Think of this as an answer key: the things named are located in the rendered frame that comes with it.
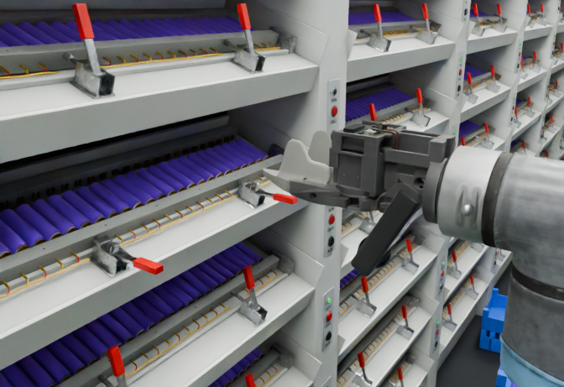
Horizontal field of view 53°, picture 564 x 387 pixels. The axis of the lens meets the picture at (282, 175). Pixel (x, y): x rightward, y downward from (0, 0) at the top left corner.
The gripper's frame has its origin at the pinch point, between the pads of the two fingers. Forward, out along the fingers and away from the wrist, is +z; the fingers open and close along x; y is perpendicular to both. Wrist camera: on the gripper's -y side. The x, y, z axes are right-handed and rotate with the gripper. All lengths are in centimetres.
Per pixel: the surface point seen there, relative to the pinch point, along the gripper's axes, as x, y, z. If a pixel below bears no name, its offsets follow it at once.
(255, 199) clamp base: -9.9, -8.2, 11.6
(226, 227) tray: -2.3, -10.0, 10.9
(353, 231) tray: -51, -28, 16
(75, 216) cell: 15.2, -4.8, 19.3
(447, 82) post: -97, -1, 14
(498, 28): -148, 12, 15
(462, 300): -144, -88, 16
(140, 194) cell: 5.0, -4.9, 19.4
